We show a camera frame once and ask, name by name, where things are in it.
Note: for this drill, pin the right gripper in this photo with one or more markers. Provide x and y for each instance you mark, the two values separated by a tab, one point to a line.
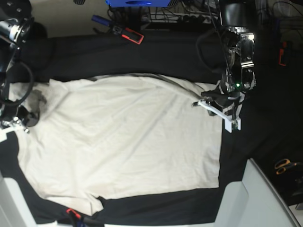
18	117

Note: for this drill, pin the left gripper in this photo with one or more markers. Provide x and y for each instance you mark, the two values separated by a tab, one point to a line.
226	95

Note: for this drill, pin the white T-shirt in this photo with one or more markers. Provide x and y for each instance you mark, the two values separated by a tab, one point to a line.
119	136

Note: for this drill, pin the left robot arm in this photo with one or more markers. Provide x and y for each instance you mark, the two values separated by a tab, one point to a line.
234	22

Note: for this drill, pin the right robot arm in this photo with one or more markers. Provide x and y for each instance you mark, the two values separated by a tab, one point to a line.
15	23

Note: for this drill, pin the black table cloth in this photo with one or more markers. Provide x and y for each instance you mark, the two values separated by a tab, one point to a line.
272	116

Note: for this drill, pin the white power strip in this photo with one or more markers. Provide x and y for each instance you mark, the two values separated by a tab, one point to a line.
194	19

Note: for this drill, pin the orange black clamp right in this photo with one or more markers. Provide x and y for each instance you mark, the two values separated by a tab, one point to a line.
285	52

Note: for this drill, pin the blue orange clamp tool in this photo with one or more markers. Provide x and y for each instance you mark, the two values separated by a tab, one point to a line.
119	30

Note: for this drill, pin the orange clamp bottom edge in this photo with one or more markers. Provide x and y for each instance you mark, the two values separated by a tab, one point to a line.
71	211

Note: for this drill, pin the blue plastic box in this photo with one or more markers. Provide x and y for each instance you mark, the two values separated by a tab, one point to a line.
137	3

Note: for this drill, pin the white table frame left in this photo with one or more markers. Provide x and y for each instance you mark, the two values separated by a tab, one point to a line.
14	211

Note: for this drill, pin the white table frame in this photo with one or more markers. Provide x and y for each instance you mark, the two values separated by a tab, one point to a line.
253	202
14	211

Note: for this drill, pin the orange handled scissors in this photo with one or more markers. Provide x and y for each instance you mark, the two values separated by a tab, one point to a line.
285	164

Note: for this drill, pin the white table frame right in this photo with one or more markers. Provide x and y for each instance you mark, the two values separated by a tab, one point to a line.
253	202

